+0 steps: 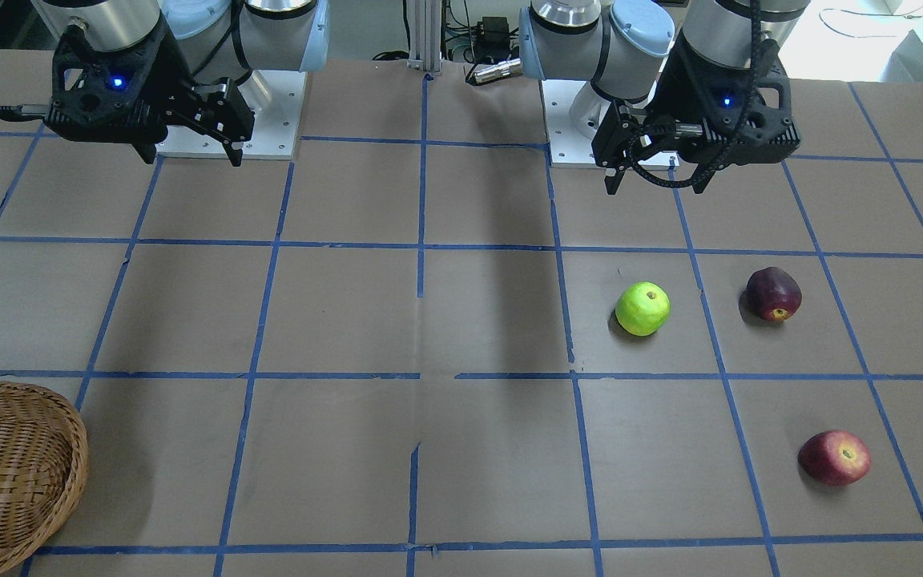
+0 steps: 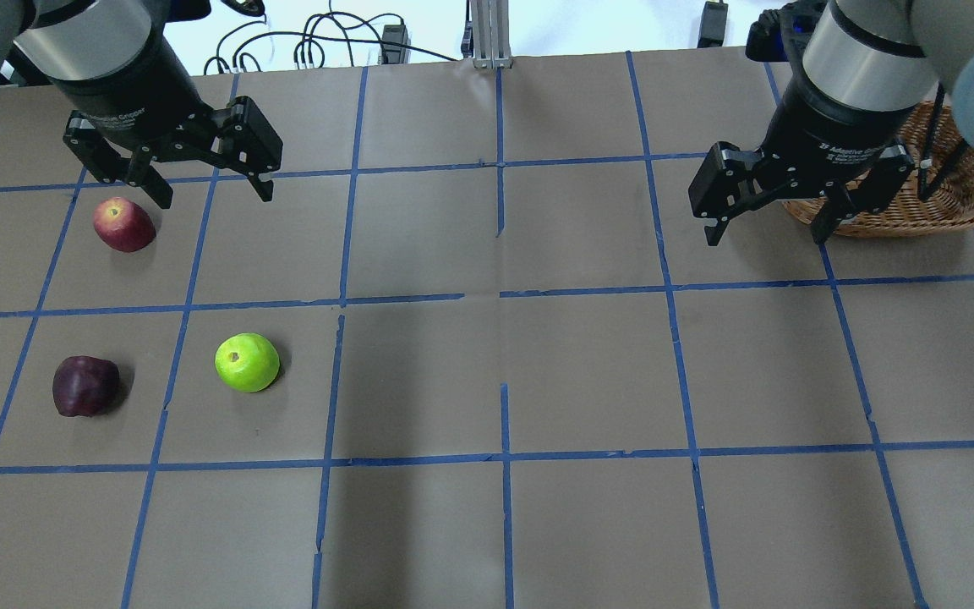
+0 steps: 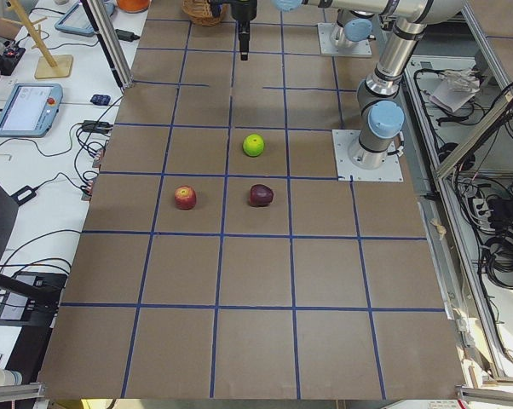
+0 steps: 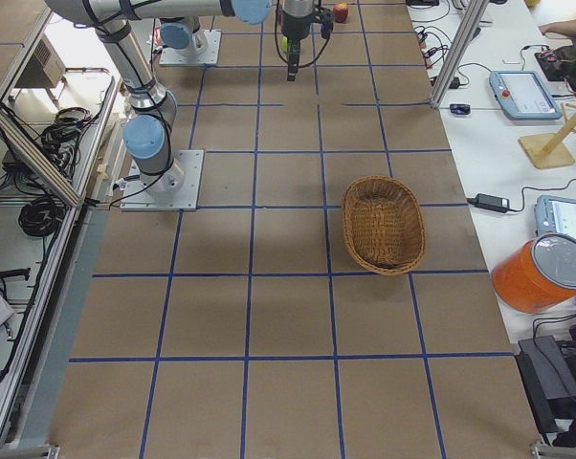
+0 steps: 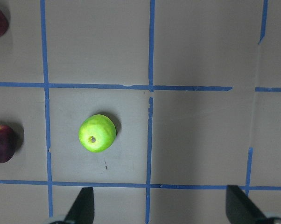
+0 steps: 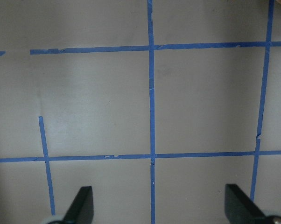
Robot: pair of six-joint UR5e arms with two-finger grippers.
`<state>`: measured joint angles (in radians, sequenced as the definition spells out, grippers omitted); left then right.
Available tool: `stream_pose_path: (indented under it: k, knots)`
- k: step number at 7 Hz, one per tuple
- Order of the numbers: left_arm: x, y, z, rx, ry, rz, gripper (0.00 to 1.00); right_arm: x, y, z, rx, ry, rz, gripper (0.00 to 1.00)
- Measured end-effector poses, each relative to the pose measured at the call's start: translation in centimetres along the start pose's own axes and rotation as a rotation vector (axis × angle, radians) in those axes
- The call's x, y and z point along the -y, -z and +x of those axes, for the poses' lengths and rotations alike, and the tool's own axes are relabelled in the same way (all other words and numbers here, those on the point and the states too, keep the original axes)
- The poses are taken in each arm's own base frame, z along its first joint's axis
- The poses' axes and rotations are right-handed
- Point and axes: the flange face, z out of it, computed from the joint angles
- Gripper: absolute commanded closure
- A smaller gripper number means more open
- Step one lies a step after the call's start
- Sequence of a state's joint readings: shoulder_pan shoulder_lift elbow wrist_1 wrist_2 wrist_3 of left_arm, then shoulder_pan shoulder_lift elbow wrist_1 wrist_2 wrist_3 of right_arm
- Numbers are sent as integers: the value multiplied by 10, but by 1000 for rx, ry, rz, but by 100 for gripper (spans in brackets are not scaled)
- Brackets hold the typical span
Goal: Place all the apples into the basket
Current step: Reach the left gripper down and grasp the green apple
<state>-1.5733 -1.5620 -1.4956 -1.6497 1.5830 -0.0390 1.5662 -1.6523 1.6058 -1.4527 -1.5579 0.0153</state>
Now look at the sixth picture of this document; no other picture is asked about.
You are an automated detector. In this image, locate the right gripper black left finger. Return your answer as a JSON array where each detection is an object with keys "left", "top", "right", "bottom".
[{"left": 62, "top": 186, "right": 94, "bottom": 224}]

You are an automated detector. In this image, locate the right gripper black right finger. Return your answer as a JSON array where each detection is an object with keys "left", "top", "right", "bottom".
[{"left": 225, "top": 184, "right": 266, "bottom": 224}]

